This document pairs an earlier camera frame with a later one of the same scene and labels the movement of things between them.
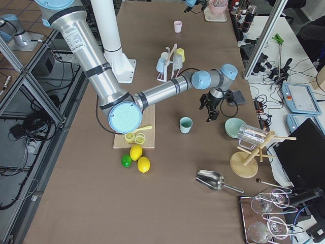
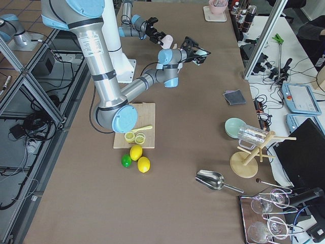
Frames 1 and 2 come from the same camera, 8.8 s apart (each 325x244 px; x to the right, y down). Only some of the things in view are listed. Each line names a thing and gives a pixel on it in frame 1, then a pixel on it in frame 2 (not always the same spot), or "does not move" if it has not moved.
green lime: x=126 y=160 does not move
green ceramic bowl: x=232 y=126 does not move
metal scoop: x=214 y=180 does not move
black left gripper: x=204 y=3 → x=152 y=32
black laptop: x=301 y=155 does not move
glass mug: x=249 y=136 does not move
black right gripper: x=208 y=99 → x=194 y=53
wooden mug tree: x=244 y=163 does not move
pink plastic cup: x=177 y=26 → x=167 y=40
